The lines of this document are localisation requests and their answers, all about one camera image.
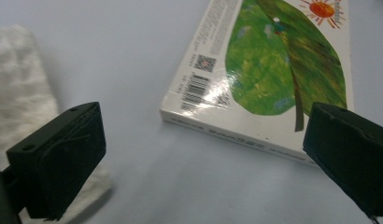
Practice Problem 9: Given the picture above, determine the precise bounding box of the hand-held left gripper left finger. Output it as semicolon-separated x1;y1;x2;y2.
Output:
6;101;107;221

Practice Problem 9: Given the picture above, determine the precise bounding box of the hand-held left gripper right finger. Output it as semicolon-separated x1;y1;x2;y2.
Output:
302;102;383;219

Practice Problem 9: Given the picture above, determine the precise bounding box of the white cloth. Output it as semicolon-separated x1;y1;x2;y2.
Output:
0;23;113;224

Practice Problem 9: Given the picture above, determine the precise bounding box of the caterpillar picture book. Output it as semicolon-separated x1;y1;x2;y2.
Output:
159;0;355;166

